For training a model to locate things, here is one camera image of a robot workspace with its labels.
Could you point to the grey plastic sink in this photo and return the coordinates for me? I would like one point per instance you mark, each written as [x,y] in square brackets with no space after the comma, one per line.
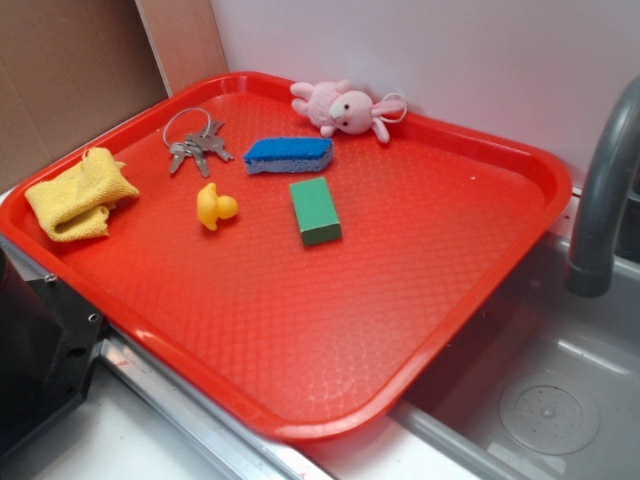
[539,383]

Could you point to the yellow rubber duck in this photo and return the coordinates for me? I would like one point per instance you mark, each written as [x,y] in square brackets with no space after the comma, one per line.
[211,207]

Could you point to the yellow cloth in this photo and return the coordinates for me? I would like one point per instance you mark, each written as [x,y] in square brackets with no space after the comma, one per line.
[76,204]

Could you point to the silver key bunch with ring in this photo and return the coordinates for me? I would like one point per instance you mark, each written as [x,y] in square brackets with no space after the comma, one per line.
[196,145]

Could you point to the brown cardboard panel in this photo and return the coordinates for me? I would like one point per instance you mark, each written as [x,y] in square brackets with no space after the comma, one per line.
[72,70]

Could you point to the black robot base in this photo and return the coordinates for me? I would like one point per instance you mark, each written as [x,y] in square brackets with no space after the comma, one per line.
[50,339]

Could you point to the blue sponge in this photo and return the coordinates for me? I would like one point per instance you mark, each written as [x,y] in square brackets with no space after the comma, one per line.
[289,155]

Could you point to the green rectangular block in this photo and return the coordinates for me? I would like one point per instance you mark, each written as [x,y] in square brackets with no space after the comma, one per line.
[315,211]

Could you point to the grey faucet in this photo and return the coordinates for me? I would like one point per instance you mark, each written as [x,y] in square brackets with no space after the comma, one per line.
[607,221]

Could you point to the pink plush bunny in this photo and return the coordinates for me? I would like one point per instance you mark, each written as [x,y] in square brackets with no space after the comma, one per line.
[336,106]

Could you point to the red plastic tray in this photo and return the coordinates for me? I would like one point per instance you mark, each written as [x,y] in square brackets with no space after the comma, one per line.
[302,343]

